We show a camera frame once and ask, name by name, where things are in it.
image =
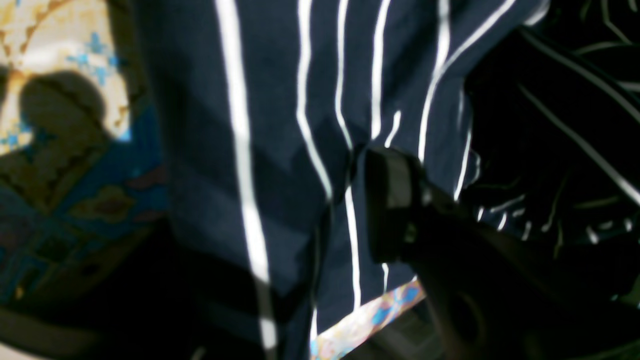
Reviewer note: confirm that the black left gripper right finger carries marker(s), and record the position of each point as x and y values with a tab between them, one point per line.
492	296

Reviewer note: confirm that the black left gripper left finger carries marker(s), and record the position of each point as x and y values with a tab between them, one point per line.
182	293

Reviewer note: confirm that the navy white striped T-shirt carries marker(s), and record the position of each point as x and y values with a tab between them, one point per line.
536	130

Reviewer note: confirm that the patterned tile tablecloth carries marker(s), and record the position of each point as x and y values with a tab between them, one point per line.
118	115

